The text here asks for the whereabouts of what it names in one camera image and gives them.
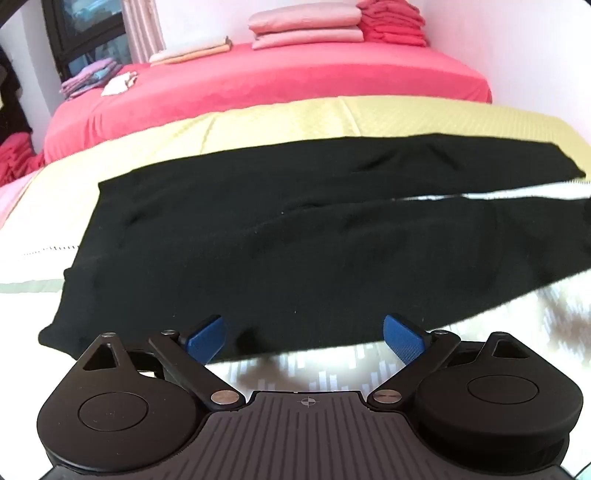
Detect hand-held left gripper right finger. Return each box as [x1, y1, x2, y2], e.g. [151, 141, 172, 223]
[367, 314, 529, 411]

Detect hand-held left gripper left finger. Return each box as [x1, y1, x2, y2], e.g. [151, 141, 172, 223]
[82, 315, 245, 411]

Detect black pants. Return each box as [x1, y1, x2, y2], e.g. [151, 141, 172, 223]
[37, 133, 591, 363]

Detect yellow patterned blanket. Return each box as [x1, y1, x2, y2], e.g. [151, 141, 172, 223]
[0, 96, 591, 287]

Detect pile of red folded towels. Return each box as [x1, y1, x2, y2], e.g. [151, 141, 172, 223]
[0, 131, 47, 185]

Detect white crumpled cloth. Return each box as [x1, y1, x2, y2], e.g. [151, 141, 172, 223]
[100, 71, 139, 97]

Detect pink-red bed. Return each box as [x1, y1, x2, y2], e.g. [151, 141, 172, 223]
[44, 41, 492, 162]

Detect peach folded towel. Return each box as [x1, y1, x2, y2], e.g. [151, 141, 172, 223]
[161, 44, 232, 65]

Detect stack of purple blue cloths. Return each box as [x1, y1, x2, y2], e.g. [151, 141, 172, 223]
[60, 58, 125, 100]

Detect cream folded towel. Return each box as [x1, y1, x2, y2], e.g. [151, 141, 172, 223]
[148, 39, 229, 63]

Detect stack of red folded blankets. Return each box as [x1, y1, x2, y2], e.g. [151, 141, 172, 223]
[355, 0, 428, 47]

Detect pink curtain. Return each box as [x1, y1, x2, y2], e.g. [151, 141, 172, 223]
[121, 0, 167, 63]

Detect dark framed window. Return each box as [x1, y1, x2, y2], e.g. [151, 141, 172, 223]
[41, 0, 137, 81]

